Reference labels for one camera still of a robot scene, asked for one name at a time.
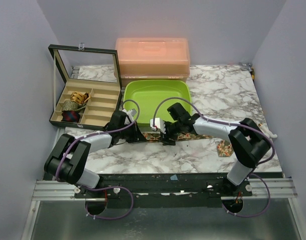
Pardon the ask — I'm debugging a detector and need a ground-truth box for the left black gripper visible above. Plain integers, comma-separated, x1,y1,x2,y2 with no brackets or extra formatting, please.
119,120,147,144

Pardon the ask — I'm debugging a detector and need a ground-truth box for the green plastic tray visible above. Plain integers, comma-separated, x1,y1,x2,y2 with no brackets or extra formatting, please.
124,79,192,127

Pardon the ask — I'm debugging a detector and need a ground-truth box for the floral patterned tie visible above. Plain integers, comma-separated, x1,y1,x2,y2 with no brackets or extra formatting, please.
143,132,234,157

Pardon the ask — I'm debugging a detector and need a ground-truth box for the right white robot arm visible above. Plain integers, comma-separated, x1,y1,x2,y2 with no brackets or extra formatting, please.
151,103,273,196

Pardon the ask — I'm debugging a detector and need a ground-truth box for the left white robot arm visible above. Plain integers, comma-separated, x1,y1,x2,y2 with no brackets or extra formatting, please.
44,109,146,198

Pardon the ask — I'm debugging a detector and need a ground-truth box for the red navy rolled tie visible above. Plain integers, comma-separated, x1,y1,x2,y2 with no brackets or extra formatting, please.
61,110,81,123

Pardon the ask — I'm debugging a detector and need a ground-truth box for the yellow rolled tie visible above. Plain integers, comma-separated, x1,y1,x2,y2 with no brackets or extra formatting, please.
70,91,91,105

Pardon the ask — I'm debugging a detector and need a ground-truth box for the grey-green rolled tie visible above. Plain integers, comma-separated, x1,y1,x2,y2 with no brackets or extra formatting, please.
61,100,86,113

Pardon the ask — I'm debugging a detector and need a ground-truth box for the orange translucent storage box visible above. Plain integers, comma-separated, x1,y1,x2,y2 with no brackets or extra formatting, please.
115,37,190,87

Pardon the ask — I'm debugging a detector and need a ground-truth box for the black tie organizer case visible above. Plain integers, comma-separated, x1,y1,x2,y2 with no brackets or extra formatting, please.
48,44,122,130

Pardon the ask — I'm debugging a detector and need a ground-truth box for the small white plastic piece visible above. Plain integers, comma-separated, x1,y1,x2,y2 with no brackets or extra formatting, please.
258,123,278,139

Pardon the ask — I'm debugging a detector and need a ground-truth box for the yellow clamp at corner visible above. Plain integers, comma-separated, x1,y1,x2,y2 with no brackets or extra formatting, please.
250,67,255,81

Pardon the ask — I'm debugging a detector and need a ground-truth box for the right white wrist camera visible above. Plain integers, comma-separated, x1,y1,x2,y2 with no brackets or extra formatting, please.
150,118,166,134

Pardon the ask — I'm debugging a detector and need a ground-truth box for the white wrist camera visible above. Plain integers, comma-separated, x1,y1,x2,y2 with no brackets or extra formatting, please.
150,118,166,134
122,108,137,126

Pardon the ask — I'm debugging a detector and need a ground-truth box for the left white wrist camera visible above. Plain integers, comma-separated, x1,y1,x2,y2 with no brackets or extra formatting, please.
122,108,137,126

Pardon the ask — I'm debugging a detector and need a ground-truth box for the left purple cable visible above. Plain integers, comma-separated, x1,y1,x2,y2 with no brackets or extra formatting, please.
55,99,140,221

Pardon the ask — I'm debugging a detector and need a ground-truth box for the purple cable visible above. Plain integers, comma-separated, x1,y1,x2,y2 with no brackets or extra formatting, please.
152,96,276,219
55,99,140,221

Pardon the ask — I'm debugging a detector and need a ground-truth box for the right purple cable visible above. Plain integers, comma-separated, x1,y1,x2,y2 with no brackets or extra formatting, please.
152,96,276,219

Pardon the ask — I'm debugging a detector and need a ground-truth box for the black mounting base rail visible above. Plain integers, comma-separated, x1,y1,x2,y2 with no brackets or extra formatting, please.
70,173,294,209

